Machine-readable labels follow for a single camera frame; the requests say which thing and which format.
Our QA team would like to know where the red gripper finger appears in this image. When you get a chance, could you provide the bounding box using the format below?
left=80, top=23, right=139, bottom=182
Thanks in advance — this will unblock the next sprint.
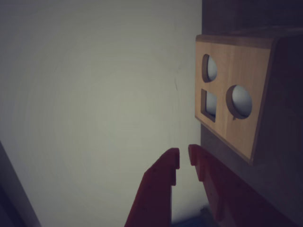
left=188, top=144, right=303, bottom=227
left=124, top=148, right=180, bottom=227

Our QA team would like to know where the blue table clamp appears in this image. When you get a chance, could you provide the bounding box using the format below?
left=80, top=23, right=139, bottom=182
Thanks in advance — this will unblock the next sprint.
left=171, top=214, right=215, bottom=227

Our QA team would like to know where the wooden shape sorter box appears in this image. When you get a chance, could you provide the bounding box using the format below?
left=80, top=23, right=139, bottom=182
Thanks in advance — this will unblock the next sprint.
left=195, top=34, right=303, bottom=166

